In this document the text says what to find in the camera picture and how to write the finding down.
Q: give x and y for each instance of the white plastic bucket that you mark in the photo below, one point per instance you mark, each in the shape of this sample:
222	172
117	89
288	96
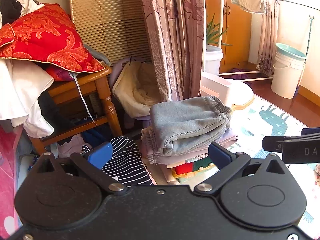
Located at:
287	71

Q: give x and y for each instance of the pink curtain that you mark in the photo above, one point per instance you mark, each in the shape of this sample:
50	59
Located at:
176	38

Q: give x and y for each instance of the cream pet bed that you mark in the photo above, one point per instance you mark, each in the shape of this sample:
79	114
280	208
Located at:
136	88

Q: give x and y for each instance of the red embroidered cushion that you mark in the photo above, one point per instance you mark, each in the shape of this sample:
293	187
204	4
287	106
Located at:
47	35

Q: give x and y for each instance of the wooden chair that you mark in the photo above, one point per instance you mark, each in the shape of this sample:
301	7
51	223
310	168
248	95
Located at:
63	106

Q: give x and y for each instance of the potted green plant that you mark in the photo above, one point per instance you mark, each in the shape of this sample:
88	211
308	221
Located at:
213	54

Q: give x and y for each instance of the stack of folded clothes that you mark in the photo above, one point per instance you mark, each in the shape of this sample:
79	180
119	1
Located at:
177	169

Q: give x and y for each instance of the wooden cabinet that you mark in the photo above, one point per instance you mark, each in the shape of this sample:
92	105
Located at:
237	28

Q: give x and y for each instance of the white cloth pile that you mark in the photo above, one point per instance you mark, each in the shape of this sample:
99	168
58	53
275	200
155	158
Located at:
22	83

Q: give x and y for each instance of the white orange storage box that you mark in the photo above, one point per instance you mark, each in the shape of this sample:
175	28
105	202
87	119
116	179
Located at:
232	93

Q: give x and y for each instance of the giraffe print play mat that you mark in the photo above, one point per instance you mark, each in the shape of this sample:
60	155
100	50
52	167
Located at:
261	128

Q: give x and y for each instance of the teal basin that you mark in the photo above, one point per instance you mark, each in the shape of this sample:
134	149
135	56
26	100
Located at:
289	51

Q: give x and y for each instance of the striped black white garment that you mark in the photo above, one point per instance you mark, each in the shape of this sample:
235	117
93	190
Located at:
126	165

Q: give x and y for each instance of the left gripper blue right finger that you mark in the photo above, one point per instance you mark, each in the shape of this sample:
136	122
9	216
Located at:
230	165

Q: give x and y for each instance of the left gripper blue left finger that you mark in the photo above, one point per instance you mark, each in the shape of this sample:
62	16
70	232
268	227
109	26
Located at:
91	164

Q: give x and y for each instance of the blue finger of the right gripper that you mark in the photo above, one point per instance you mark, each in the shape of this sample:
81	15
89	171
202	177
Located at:
286	143
310	130

